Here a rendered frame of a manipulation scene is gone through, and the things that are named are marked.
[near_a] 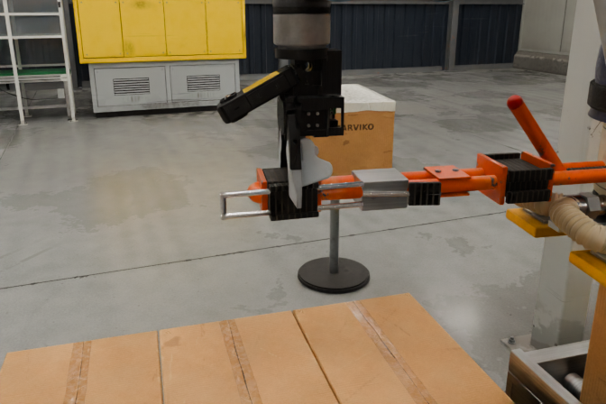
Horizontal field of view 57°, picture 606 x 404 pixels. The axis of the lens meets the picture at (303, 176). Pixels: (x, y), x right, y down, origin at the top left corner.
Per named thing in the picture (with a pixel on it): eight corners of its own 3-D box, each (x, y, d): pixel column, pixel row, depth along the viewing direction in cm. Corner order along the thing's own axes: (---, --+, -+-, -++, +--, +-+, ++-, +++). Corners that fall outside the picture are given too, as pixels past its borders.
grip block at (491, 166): (518, 183, 93) (523, 149, 91) (554, 203, 83) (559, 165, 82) (471, 187, 91) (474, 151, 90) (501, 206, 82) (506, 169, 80)
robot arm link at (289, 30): (276, 14, 69) (269, 13, 77) (277, 52, 70) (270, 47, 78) (336, 13, 70) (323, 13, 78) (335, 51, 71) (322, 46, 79)
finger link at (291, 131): (303, 168, 72) (298, 101, 73) (291, 168, 71) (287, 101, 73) (298, 173, 76) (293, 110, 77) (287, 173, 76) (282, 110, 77)
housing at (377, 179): (393, 194, 88) (394, 166, 86) (408, 209, 81) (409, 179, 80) (350, 197, 86) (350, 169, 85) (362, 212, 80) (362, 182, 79)
